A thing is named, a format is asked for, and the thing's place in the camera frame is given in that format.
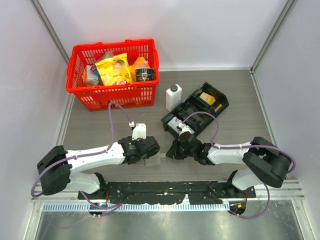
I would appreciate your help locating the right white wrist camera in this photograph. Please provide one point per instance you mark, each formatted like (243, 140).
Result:
(182, 127)

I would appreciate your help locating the white slotted cable duct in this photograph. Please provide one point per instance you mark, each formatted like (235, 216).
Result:
(182, 207)

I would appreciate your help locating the black labelled jar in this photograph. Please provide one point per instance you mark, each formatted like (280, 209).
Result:
(145, 74)

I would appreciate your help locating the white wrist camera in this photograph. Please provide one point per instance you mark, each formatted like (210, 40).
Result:
(139, 130)
(182, 127)

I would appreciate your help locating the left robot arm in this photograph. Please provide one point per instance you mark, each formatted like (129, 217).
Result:
(62, 170)

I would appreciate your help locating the white bottle grey cap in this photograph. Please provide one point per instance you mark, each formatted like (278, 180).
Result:
(173, 97)

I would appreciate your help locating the grey green snack packet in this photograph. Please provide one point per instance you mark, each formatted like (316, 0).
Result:
(89, 78)

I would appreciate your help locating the yellow chips bag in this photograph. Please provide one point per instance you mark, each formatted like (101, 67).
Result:
(114, 70)

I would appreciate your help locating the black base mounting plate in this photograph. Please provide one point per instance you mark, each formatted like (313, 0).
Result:
(167, 192)

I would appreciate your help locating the orange snack bag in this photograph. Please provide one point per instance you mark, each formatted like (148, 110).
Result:
(140, 63)

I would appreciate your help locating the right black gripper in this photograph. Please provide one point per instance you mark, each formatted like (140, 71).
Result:
(173, 152)

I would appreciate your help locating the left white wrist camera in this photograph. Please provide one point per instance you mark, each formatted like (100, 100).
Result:
(139, 130)

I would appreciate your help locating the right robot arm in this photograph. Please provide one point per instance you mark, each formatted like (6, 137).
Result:
(264, 162)

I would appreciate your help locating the white card boxes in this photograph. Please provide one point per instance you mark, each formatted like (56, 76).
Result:
(174, 122)

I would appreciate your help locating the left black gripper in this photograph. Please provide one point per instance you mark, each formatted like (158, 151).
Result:
(135, 141)

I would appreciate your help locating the grey leather card holder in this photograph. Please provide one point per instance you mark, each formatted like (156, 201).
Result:
(152, 161)

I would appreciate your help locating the red plastic shopping basket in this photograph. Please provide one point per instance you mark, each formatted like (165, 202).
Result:
(95, 98)

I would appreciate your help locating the black compartment organizer tray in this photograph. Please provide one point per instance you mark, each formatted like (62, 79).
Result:
(192, 110)

